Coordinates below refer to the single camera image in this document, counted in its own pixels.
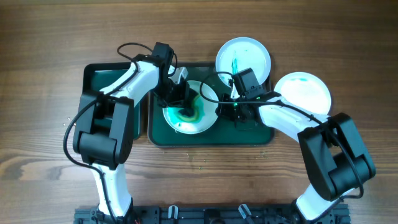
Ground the green yellow scrub sponge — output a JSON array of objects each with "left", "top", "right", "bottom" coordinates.
[{"left": 177, "top": 95, "right": 204, "bottom": 123}]

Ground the white plate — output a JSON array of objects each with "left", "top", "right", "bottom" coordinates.
[
  {"left": 215, "top": 37, "right": 271, "bottom": 84},
  {"left": 162, "top": 80, "right": 218, "bottom": 134},
  {"left": 274, "top": 72, "right": 331, "bottom": 114}
]

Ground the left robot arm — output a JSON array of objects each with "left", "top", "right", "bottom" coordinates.
[{"left": 63, "top": 42, "right": 195, "bottom": 223}]

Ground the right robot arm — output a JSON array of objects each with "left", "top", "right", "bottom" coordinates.
[{"left": 219, "top": 68, "right": 376, "bottom": 223}]

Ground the dark green serving tray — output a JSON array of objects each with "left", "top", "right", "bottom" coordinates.
[{"left": 147, "top": 62, "right": 275, "bottom": 147}]

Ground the black water basin tray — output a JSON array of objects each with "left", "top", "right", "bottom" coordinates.
[{"left": 82, "top": 63, "right": 142, "bottom": 140}]

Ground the left black cable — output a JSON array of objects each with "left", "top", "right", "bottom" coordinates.
[{"left": 63, "top": 42, "right": 156, "bottom": 218}]

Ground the black cable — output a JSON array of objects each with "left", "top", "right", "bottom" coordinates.
[
  {"left": 63, "top": 42, "right": 156, "bottom": 218},
  {"left": 199, "top": 71, "right": 364, "bottom": 218}
]

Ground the right black cable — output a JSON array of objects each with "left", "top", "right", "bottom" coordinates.
[{"left": 199, "top": 71, "right": 364, "bottom": 218}]

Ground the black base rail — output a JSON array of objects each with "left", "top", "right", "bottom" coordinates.
[{"left": 73, "top": 204, "right": 351, "bottom": 224}]

